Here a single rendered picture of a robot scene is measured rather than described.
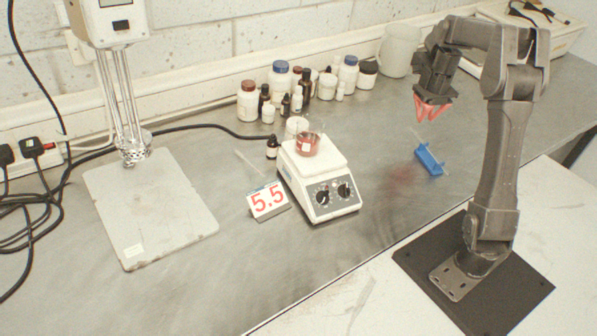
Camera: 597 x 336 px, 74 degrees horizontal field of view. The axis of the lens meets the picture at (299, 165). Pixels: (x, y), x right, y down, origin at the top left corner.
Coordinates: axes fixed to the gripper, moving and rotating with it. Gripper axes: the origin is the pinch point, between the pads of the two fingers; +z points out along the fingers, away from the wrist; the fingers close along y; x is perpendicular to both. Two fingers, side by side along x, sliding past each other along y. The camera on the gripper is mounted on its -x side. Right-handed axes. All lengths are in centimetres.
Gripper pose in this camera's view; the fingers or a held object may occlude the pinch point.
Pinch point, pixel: (424, 118)
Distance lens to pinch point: 113.0
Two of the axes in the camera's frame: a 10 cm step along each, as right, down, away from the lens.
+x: 3.0, 6.6, -6.9
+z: -1.0, 7.4, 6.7
